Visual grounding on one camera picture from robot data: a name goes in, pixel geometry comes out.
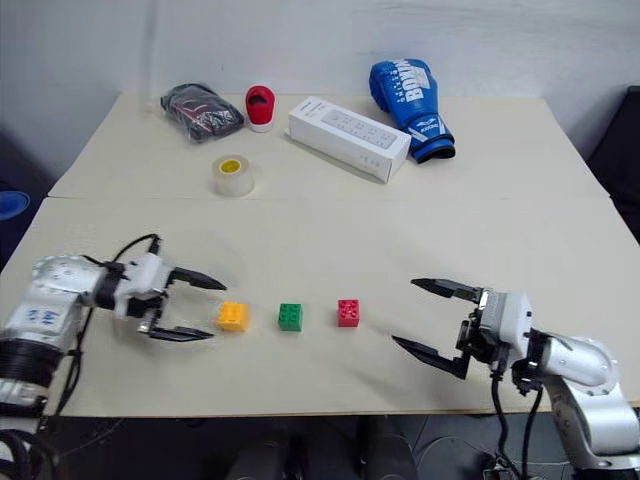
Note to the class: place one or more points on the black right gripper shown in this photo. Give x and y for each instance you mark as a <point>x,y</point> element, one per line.
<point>479,342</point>

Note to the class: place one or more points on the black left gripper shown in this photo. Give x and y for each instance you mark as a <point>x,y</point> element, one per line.
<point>150,310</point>

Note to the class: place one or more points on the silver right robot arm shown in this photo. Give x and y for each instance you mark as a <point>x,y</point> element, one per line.
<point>585,365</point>

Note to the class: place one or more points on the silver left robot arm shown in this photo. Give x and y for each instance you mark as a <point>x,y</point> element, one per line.
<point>50,295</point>

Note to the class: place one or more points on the yellow toy brick cube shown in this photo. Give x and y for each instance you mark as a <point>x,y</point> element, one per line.
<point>232,317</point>

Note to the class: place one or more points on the red toy brick cube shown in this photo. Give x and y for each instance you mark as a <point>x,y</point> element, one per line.
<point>348,314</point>

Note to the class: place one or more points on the green toy brick cube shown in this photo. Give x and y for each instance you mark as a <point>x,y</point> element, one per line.
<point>290,317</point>

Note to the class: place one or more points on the clear tape roll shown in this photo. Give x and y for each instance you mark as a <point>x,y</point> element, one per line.
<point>232,177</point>

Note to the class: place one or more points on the black item in plastic bag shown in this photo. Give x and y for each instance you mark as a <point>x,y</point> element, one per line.
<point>200,112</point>

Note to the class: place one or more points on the blue round object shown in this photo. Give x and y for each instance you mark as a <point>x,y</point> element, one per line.
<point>12,205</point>

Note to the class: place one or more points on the red and white cup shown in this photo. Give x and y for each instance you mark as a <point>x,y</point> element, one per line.
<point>260,112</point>

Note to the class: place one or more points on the long white cardboard box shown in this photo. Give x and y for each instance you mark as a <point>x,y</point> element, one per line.
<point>345,135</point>

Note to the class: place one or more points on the blue boxing glove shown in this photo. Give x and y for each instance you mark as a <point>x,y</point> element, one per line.
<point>407,105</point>

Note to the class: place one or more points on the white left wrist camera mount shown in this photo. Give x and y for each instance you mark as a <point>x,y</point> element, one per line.
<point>145,275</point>

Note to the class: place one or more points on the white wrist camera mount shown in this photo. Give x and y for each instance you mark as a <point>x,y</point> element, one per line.
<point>510,320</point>
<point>145,275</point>

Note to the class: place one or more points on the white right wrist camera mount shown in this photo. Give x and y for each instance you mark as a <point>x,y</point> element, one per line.
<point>510,320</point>

